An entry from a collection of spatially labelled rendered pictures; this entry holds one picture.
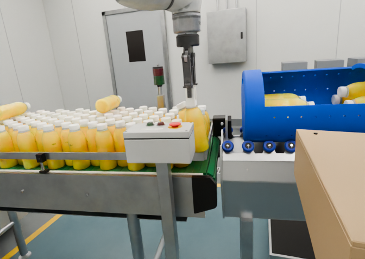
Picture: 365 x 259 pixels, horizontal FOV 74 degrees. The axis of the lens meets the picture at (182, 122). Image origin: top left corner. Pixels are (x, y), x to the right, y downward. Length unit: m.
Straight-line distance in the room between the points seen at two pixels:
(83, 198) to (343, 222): 0.92
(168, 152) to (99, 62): 4.68
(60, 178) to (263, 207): 0.81
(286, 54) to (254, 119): 3.47
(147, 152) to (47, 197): 0.56
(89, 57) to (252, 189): 4.82
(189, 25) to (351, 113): 0.58
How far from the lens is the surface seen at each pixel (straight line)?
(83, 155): 1.00
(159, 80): 1.37
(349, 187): 0.38
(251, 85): 0.88
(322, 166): 0.43
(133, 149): 0.74
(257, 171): 0.95
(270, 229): 1.86
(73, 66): 5.73
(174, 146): 0.70
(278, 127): 0.90
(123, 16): 4.95
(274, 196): 1.03
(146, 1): 0.71
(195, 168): 0.91
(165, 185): 0.80
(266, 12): 4.33
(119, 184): 0.96
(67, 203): 1.13
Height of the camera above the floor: 1.30
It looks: 15 degrees down
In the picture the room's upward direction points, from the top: 4 degrees counter-clockwise
